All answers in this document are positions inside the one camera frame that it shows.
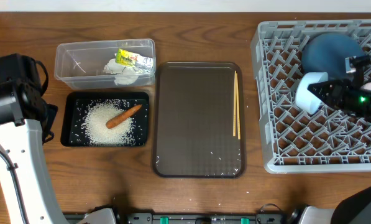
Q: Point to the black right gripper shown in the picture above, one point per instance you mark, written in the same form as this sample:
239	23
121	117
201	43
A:
338	95

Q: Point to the dark blue plate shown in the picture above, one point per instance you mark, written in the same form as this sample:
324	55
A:
327	53

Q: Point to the light blue bowl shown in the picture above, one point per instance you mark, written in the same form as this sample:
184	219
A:
304	99

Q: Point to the brown serving tray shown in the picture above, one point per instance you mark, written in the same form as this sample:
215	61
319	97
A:
194	121

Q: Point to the grey dishwasher rack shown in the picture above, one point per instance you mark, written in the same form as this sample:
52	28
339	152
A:
294	141

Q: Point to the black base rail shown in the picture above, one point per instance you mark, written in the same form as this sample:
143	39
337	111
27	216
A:
268	213

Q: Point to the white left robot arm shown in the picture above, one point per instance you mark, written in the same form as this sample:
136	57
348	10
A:
25	125

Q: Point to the black food waste tray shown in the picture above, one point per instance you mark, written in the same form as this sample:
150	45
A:
76	103

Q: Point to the white napkin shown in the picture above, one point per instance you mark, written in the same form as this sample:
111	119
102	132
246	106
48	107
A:
123	75

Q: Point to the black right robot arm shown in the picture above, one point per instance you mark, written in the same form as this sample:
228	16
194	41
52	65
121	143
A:
356	208

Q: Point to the pile of white rice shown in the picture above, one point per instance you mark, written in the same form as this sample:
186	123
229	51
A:
98	113

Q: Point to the clear plastic bin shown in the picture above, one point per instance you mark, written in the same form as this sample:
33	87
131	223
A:
80	64

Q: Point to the orange carrot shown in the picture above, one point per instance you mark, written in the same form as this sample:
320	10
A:
117	120

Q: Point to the yellow green snack wrapper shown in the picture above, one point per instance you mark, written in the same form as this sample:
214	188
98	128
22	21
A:
134	60

